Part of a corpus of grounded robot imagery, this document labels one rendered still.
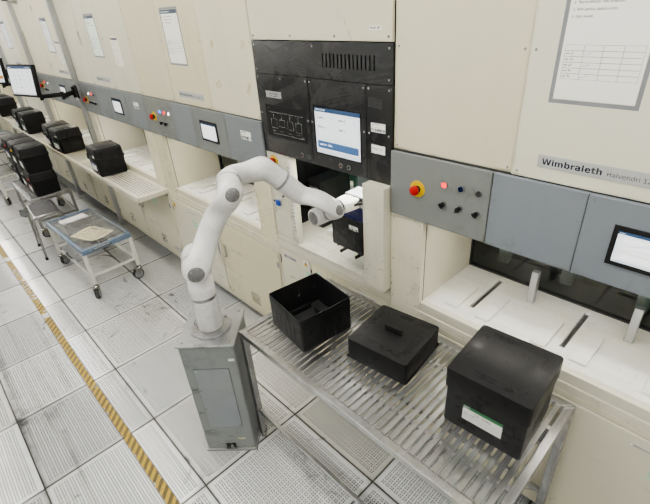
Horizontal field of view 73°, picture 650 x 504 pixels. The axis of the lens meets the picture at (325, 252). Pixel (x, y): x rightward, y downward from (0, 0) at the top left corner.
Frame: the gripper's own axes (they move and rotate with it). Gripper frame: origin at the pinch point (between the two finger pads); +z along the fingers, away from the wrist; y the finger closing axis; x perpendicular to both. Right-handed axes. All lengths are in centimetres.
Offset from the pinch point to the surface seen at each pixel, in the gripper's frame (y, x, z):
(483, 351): 88, -23, -34
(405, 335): 53, -38, -31
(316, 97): -16, 47, -10
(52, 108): -498, -13, -12
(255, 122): -66, 29, -11
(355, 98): 8, 49, -10
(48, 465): -83, -126, -164
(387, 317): 40, -38, -27
